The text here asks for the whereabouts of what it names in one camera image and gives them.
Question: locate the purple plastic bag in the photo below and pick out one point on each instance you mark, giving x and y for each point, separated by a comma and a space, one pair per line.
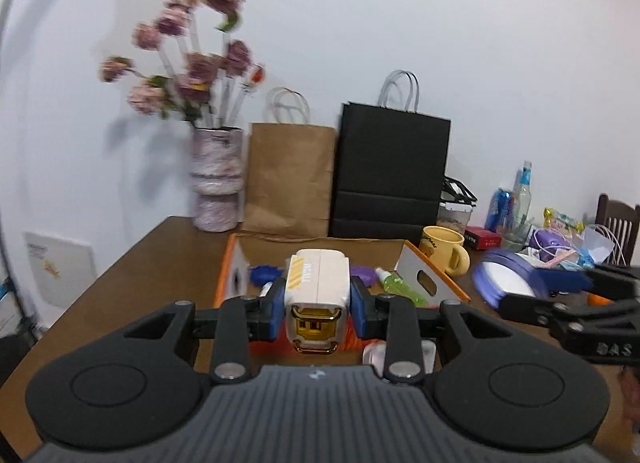
547, 239

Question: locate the small red box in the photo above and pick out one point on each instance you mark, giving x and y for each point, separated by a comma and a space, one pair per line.
482, 238

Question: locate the brown paper bag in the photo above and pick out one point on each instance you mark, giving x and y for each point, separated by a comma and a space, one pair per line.
290, 178

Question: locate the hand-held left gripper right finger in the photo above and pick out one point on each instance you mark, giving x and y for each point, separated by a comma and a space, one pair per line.
361, 308

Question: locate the small purple plastic item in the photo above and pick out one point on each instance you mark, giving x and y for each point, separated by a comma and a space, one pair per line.
365, 276

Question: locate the clear plastic bottle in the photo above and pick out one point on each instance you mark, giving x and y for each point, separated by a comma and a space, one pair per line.
522, 193

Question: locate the pink speckled vase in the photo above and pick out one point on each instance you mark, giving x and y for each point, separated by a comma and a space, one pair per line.
217, 178

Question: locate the black paper bag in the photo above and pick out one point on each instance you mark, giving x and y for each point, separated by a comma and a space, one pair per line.
392, 168

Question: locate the cardboard box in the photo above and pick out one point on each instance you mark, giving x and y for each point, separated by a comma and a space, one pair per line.
235, 268

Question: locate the orange fruit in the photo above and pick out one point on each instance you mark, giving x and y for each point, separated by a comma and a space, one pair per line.
598, 299

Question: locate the yellow mug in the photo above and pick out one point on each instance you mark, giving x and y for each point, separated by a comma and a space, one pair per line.
442, 248

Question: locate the dried pink flowers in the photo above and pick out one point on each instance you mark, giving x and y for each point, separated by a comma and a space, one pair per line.
200, 68

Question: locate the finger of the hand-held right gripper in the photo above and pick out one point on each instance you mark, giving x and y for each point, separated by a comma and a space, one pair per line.
570, 280
540, 310

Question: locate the clear glass cup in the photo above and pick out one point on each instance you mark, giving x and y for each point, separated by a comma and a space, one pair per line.
517, 238

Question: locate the green spray bottle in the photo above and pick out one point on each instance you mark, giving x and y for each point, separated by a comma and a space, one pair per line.
400, 285

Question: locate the white and gold toy block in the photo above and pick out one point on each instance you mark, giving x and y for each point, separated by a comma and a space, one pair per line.
317, 288

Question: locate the small blue plastic item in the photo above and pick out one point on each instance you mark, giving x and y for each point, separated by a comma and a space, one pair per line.
265, 274

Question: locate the clear container with black lid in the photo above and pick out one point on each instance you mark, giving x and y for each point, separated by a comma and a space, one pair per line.
455, 210

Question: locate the colourful snack bag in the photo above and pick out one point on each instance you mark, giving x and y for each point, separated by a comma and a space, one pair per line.
565, 220

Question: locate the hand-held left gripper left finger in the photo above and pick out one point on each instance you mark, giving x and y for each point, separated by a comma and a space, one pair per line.
272, 310

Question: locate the blue drink can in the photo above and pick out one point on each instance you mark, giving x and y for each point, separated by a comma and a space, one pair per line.
499, 208

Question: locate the dark wooden chair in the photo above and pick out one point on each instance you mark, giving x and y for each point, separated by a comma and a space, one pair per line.
620, 223

